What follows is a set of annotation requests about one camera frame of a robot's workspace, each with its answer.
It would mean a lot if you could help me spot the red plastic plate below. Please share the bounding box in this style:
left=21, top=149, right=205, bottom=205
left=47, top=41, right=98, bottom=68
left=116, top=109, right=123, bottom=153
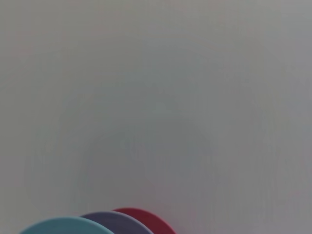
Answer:
left=112, top=207, right=177, bottom=234

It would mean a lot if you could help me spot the teal plastic plate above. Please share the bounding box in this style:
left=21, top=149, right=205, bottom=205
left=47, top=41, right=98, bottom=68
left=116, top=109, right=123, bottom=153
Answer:
left=18, top=216, right=113, bottom=234

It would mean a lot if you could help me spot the purple plastic plate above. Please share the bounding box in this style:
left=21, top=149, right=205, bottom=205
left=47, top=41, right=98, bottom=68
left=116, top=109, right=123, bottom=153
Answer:
left=79, top=211, right=155, bottom=234

